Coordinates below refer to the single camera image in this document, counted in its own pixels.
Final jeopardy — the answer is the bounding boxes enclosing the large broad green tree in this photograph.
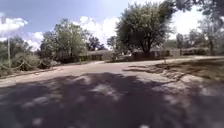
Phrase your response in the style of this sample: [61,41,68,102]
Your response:
[115,1,176,56]

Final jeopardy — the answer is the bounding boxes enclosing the low building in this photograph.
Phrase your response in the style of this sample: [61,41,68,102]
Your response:
[181,46,211,57]

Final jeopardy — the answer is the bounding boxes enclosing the low house with fence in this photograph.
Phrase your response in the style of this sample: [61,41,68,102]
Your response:
[131,46,183,61]

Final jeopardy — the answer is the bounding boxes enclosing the overhanging dark tree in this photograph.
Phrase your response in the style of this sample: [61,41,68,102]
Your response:
[166,0,224,56]

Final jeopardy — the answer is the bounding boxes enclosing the pale pole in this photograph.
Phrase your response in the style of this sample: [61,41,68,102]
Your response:
[6,32,12,68]

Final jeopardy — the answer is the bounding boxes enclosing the green bushes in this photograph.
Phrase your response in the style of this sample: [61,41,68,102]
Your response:
[0,36,53,77]

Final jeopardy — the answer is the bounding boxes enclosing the dry grass patch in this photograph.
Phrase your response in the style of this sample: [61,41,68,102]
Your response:
[122,58,224,83]

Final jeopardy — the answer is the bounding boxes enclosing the low brown house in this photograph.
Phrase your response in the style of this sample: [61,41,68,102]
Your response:
[79,49,113,62]

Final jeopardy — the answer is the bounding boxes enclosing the grey asphalt road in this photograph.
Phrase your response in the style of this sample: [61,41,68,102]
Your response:
[0,55,224,128]

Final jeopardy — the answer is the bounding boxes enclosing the green leafy tree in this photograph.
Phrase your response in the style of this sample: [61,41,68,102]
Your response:
[38,18,91,64]

